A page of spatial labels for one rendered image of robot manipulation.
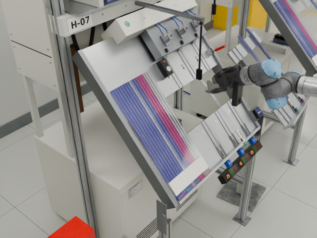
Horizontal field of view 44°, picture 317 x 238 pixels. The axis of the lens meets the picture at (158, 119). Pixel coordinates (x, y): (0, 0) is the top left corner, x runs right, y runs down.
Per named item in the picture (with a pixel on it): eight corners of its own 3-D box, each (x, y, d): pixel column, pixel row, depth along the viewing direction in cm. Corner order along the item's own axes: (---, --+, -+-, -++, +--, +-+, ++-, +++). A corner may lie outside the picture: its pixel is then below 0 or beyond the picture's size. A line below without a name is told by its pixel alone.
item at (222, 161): (250, 131, 198) (260, 128, 193) (170, 207, 157) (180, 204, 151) (248, 130, 198) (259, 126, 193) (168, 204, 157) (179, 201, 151)
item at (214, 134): (252, 128, 196) (257, 126, 194) (171, 203, 155) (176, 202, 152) (233, 96, 195) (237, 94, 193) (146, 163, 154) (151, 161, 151)
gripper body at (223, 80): (221, 69, 168) (243, 61, 159) (229, 86, 170) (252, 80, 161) (211, 76, 164) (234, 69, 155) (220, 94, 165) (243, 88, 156)
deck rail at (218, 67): (252, 130, 200) (261, 126, 195) (250, 131, 198) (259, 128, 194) (179, 11, 196) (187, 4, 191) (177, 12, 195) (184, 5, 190)
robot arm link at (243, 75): (261, 78, 158) (251, 87, 153) (251, 80, 162) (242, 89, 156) (253, 62, 157) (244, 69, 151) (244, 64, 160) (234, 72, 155)
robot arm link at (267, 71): (277, 81, 145) (268, 60, 143) (252, 88, 153) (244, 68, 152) (286, 74, 150) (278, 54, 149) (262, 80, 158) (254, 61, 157)
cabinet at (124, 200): (202, 199, 252) (207, 121, 217) (128, 274, 208) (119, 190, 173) (129, 159, 287) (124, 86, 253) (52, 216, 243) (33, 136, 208)
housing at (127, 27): (180, 20, 196) (197, 4, 185) (110, 51, 165) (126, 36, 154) (171, 5, 195) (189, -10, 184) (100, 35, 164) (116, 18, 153)
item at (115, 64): (211, 68, 196) (218, 63, 192) (119, 126, 155) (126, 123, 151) (177, 11, 195) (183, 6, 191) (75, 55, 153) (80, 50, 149)
